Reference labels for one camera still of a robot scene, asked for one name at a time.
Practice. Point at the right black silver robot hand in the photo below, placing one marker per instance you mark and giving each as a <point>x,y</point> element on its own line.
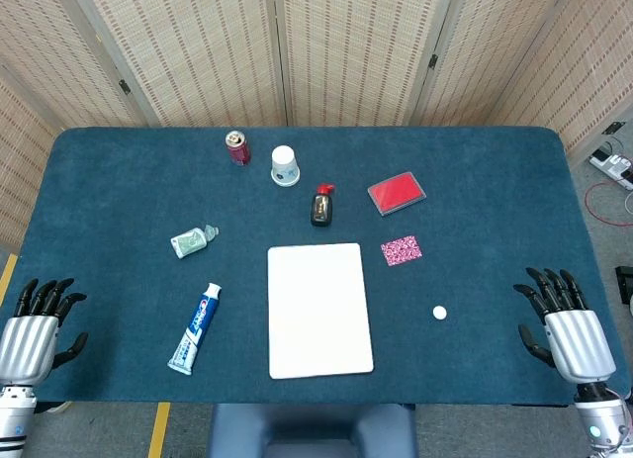
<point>581,344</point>

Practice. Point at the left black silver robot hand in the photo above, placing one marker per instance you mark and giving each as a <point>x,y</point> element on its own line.
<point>27,341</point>

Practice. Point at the white round magnet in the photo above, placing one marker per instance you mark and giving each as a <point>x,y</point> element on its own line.
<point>440,313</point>

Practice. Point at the pink patterned card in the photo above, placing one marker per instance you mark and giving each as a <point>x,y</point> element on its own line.
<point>401,250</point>

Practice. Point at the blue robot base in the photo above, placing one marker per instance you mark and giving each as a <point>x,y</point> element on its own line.
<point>311,430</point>

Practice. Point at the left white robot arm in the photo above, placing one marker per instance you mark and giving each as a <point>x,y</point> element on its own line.
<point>12,423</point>

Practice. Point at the white rectangular board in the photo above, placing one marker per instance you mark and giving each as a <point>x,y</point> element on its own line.
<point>319,314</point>

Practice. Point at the yellow floor tape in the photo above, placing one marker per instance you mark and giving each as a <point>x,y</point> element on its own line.
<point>159,430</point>
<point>7,275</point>

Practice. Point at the black device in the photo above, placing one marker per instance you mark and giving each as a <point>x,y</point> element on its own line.
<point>625,282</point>

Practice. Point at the blue tablecloth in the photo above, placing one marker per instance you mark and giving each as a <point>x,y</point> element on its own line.
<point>123,206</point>

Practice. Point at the blue white toothpaste tube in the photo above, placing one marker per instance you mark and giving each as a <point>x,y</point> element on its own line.
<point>198,324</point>

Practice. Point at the white power strip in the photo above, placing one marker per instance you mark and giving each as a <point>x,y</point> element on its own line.
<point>613,166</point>

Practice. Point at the crumpled green wrapper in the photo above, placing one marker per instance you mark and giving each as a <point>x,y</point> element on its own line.
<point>189,243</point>

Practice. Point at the black screen hinge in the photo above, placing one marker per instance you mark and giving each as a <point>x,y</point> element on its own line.
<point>124,86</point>
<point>433,62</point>
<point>613,128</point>

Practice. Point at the red ink pad box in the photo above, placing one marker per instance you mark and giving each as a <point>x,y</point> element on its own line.
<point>396,192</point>

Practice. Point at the red soda can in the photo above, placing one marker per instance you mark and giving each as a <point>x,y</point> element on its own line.
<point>239,152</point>

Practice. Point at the dark sauce bottle red cap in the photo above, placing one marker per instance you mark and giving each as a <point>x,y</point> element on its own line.
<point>322,210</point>

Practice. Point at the white paper cup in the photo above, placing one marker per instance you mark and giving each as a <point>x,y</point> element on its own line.
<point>285,168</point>

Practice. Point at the woven folding screen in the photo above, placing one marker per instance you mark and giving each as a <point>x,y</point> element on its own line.
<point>222,47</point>

